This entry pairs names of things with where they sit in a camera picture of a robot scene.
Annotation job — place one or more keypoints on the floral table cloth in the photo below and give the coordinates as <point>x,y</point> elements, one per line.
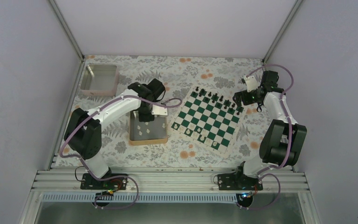
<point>178,74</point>

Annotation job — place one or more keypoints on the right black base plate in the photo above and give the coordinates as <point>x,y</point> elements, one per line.
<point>230,182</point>

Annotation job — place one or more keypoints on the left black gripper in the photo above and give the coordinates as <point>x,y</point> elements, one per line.
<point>142,118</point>

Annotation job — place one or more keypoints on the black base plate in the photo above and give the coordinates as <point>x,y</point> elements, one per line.
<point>230,182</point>
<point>88,182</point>

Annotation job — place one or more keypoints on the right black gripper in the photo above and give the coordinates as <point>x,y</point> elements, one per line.
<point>238,95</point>

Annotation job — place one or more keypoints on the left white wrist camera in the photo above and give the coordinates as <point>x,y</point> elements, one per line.
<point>159,110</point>

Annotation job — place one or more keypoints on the green white chess board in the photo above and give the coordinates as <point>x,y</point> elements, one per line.
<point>213,112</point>

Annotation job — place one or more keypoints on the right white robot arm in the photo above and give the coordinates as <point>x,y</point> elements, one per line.
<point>283,141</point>

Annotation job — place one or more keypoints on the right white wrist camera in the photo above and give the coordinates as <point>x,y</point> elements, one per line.
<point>250,82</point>

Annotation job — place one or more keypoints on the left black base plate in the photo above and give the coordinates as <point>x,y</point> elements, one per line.
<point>88,182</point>

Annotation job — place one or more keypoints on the aluminium mounting rail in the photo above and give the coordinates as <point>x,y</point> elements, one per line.
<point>153,180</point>

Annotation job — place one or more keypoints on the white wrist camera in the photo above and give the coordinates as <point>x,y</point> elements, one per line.
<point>159,110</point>
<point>250,82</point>

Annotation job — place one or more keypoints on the pink rimmed metal tray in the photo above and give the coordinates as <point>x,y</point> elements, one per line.
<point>100,80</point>

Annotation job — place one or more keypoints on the yellow rimmed metal tray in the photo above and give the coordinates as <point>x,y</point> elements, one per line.
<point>147,133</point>

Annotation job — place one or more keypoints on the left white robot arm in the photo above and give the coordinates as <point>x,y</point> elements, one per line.
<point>84,130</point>

